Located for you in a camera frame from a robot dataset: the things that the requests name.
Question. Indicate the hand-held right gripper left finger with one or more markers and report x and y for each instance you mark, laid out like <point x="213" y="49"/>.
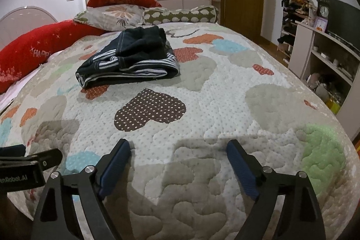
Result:
<point x="115" y="167"/>

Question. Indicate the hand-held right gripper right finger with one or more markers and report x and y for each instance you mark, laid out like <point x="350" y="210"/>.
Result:
<point x="243" y="169"/>

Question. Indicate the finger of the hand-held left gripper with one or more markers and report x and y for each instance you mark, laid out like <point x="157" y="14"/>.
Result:
<point x="47" y="158"/>
<point x="12" y="150"/>

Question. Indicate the navy striped pants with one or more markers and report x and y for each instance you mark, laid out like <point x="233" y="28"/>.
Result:
<point x="140" y="54"/>

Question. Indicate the heart patterned quilt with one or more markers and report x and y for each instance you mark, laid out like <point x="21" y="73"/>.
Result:
<point x="211" y="105"/>

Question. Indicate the long red pillow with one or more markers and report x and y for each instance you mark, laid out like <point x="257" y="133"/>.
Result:
<point x="42" y="43"/>

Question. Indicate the white round headboard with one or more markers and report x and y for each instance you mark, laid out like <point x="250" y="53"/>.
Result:
<point x="25" y="18"/>

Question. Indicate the white shelf unit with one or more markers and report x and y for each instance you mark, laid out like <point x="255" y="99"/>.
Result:
<point x="323" y="60"/>

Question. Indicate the floral print pillow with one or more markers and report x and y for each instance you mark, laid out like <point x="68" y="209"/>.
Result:
<point x="112" y="16"/>

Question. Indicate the shoe rack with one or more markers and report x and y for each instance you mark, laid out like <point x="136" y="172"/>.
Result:
<point x="292" y="20"/>

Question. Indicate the cloud print bolster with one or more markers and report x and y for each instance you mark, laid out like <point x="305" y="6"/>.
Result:
<point x="180" y="15"/>

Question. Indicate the black table clock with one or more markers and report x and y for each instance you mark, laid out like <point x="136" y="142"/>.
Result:
<point x="323" y="10"/>

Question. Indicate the black television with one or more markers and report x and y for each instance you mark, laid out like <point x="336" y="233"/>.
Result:
<point x="344" y="20"/>

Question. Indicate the purple picture frame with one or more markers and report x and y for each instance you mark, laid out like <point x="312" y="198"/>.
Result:
<point x="320" y="25"/>

